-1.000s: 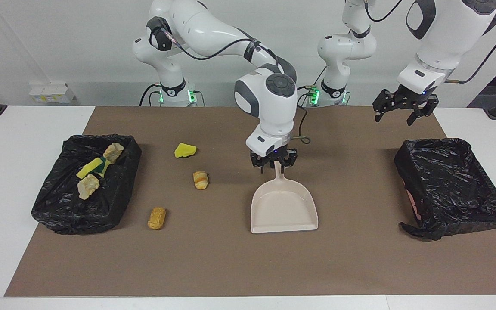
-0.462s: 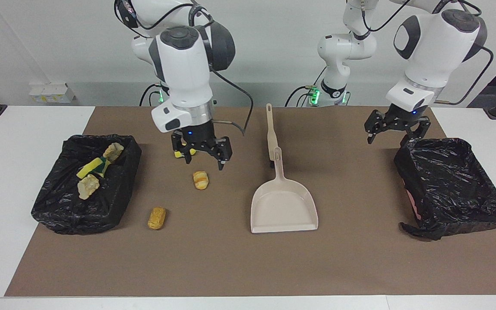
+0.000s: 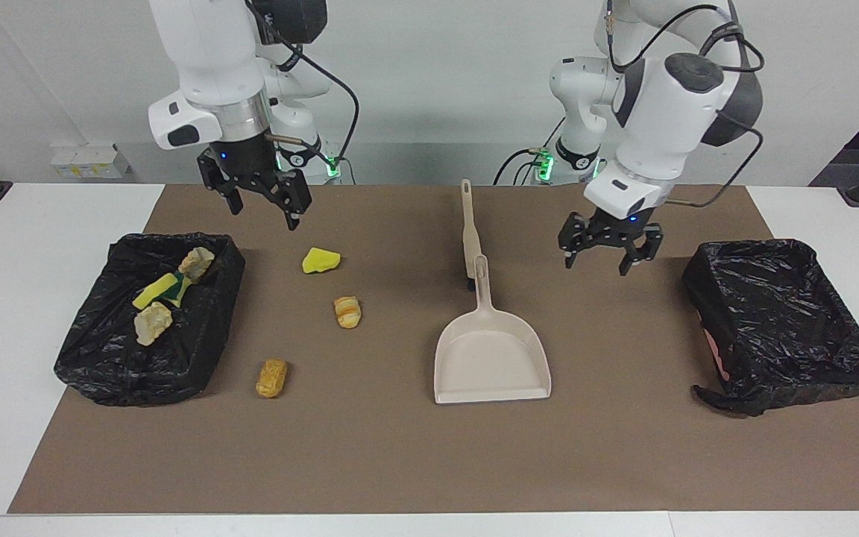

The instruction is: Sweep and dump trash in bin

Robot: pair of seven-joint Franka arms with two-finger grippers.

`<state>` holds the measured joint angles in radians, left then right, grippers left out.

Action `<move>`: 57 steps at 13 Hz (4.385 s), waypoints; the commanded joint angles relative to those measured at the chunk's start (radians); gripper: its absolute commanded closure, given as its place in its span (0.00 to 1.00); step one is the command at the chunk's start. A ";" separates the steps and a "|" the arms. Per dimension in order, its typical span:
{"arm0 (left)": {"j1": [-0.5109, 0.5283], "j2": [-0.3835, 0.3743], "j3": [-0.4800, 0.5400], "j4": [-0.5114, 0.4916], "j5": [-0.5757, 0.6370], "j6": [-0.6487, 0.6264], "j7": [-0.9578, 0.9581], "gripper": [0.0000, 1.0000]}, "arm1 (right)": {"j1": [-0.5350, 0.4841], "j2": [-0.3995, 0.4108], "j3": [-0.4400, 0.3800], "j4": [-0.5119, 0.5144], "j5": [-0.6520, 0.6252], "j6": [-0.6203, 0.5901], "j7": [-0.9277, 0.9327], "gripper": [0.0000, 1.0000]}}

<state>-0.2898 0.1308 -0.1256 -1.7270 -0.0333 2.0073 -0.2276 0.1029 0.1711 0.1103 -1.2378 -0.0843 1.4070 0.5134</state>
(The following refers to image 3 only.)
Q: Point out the yellow sponge block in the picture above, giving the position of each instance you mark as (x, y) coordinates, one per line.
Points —
(153, 292)

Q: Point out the white box on table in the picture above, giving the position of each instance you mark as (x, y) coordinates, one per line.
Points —
(90, 164)

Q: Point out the yellow jagged sponge chunk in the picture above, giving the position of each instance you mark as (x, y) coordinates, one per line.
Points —
(320, 261)

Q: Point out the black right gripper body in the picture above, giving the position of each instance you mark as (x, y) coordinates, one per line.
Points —
(247, 160)

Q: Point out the brown bread roll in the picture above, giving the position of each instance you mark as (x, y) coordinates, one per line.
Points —
(271, 378)

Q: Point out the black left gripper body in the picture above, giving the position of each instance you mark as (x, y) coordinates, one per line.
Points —
(612, 233)

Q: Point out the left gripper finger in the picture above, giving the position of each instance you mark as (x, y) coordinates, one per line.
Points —
(629, 262)
(569, 256)

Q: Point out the yellow green sponge piece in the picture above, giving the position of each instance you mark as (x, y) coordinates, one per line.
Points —
(178, 291)

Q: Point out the beige plastic dustpan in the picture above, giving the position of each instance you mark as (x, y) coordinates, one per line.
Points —
(489, 358)

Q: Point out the pale bread chunk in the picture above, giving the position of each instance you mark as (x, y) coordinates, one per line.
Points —
(152, 322)

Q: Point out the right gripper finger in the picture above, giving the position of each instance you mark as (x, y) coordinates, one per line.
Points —
(234, 200)
(293, 214)

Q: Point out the beige hand brush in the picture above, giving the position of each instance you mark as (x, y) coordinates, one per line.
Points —
(468, 224)

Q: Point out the orange striped croissant piece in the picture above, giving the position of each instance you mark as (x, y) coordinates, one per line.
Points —
(347, 312)

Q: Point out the brown paper table mat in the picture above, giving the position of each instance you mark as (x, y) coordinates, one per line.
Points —
(400, 447)

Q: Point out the braided pastry piece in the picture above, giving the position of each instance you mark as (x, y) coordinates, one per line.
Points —
(194, 262)

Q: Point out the black bag lined pink bin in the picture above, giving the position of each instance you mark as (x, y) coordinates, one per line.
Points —
(772, 313)

